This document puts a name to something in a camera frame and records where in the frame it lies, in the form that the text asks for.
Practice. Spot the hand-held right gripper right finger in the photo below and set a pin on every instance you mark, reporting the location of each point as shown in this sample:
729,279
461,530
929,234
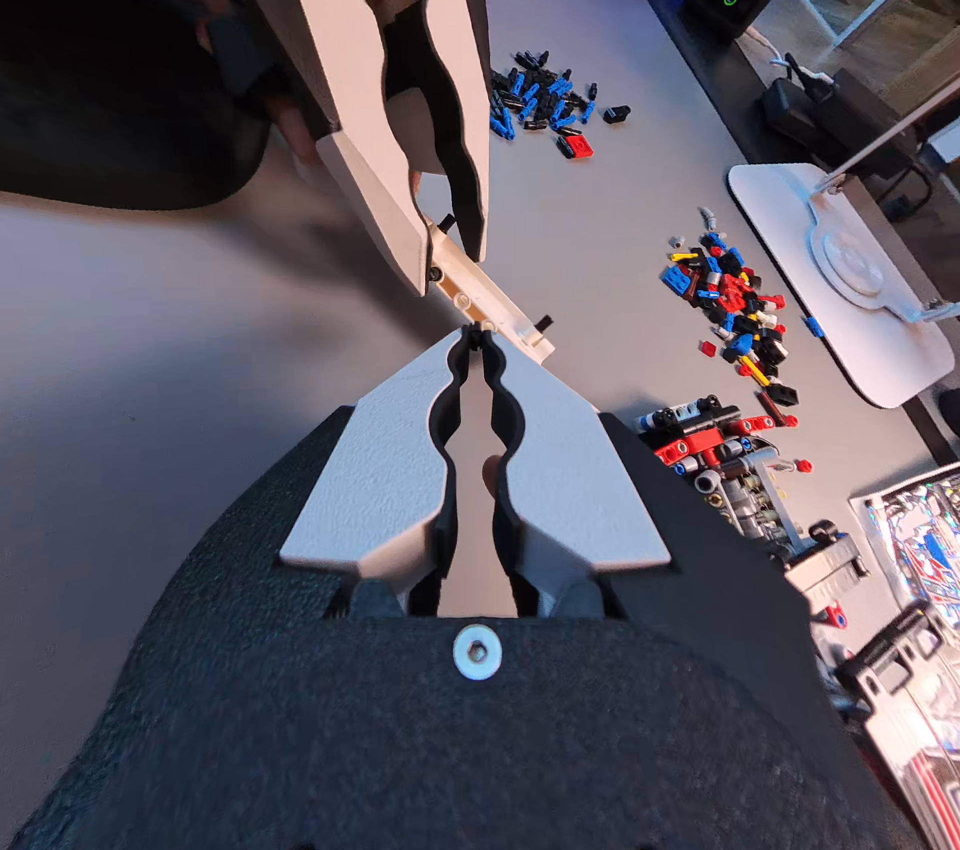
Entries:
585,490

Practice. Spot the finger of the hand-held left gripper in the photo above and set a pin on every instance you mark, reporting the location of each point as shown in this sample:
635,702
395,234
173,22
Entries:
461,78
345,78

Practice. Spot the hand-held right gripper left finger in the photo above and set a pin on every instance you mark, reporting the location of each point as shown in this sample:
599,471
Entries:
367,490

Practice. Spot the heap of black blue pins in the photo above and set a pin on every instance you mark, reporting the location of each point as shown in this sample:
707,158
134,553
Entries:
540,97

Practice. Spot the white lego panel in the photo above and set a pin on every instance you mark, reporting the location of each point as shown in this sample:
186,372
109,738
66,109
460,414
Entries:
480,295

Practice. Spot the red square lego plate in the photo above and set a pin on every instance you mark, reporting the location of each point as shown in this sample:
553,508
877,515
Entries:
577,148

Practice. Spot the partly built lego truck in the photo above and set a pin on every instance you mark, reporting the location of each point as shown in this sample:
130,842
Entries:
735,475

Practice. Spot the black lego liftarm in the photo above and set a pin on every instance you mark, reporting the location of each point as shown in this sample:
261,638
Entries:
616,113

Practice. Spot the pile of mixed lego pieces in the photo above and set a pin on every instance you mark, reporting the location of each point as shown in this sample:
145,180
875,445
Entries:
739,310

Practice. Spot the small blue lego piece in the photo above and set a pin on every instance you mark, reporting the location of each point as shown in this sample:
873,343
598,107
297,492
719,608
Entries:
812,327

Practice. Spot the person's right hand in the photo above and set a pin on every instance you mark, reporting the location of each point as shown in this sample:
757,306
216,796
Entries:
491,475

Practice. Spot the black textured pad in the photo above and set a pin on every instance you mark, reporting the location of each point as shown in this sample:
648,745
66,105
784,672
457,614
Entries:
112,115

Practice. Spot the holographic sticker sheet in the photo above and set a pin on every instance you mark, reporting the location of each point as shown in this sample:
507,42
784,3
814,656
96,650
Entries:
922,543

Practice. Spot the silver stand base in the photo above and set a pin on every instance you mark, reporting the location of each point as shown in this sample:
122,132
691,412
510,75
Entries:
855,265

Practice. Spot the black power adapter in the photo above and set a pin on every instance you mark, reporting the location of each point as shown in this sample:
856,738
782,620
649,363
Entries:
825,108

